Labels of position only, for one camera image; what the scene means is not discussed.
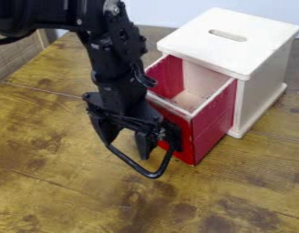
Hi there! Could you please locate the black cable loop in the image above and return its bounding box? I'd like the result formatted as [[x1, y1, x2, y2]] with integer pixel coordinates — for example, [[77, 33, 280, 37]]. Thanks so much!
[[129, 62, 159, 89]]

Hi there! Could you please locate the black metal drawer handle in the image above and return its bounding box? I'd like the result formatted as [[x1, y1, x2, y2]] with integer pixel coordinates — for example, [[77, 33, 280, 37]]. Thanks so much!
[[104, 119, 183, 180]]

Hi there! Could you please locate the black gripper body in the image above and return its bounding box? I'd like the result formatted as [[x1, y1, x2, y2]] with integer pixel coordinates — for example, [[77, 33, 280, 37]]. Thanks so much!
[[82, 69, 163, 133]]

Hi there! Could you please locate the white wooden box cabinet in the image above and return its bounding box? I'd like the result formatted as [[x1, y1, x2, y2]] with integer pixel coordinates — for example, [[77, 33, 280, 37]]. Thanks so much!
[[156, 8, 299, 138]]

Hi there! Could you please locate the red wooden drawer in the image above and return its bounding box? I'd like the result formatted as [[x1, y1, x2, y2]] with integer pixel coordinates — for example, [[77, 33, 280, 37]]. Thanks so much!
[[145, 56, 238, 166]]

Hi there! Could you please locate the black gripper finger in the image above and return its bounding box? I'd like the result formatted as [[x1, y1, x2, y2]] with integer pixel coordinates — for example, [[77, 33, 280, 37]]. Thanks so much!
[[88, 111, 123, 146], [135, 128, 165, 160]]

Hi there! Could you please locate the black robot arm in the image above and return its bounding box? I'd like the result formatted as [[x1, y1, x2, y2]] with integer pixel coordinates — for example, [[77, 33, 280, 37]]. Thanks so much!
[[0, 0, 163, 160]]

